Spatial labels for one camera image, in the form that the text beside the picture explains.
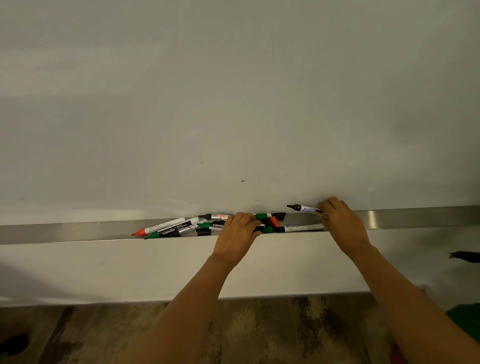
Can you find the person's right hand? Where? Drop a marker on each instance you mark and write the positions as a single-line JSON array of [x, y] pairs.
[[344, 227]]

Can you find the person's left hand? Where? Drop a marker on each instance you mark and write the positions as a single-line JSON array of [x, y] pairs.
[[234, 238]]

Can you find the person's right thumb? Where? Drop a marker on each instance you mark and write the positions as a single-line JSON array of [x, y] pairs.
[[323, 207]]

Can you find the person's left thumb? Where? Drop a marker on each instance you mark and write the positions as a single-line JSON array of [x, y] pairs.
[[254, 228]]

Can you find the black marker cap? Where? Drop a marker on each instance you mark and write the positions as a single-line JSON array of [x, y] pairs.
[[259, 228], [203, 232], [279, 215]]

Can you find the white marker with blue label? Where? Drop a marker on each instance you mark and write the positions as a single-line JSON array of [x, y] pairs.
[[304, 209]]

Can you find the person's left forearm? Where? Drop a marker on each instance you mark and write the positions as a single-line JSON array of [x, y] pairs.
[[180, 318]]

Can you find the person's right forearm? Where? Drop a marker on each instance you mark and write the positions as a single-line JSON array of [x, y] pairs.
[[412, 311]]

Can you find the green marker cap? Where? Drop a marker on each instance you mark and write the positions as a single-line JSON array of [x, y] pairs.
[[267, 229], [263, 216]]

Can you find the orange marker cap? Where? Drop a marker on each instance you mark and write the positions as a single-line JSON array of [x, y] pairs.
[[275, 222]]

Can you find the white marker with black cap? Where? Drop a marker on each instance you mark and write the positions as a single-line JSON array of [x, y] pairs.
[[302, 227]]

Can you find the grey marker with black tip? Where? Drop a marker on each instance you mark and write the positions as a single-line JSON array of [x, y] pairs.
[[215, 216]]

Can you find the small marker with green tip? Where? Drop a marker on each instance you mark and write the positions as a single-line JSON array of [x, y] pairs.
[[210, 225]]

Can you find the black marker with green tip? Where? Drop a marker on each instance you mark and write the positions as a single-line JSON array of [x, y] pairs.
[[170, 231]]

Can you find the white marker with red tip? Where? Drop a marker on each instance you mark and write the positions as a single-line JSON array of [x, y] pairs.
[[159, 226]]

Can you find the white whiteboard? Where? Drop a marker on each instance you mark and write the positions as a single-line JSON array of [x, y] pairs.
[[225, 105]]

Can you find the black pointed object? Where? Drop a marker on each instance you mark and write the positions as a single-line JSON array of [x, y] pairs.
[[467, 257]]

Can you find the metal marker tray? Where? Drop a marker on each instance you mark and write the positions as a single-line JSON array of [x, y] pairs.
[[75, 232]]

